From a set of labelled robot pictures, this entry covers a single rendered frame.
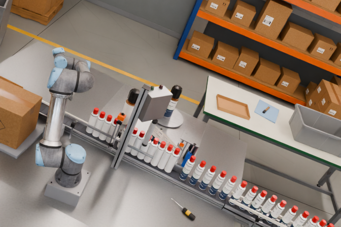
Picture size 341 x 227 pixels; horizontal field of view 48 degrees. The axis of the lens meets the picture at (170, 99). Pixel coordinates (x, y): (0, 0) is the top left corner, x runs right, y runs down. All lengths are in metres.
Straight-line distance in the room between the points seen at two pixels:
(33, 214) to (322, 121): 3.07
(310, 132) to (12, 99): 2.70
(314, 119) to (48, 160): 2.93
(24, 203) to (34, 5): 3.87
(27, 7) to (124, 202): 3.93
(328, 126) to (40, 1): 4.04
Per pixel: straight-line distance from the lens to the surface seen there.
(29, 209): 2.27
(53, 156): 2.12
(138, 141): 2.56
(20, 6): 5.85
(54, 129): 2.09
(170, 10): 6.72
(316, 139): 3.97
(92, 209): 2.34
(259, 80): 6.31
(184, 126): 3.13
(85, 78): 2.06
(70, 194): 2.26
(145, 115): 2.25
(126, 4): 6.85
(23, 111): 2.38
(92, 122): 2.64
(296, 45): 6.15
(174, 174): 2.66
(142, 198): 2.49
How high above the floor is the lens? 2.63
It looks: 31 degrees down
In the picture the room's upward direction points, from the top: 24 degrees clockwise
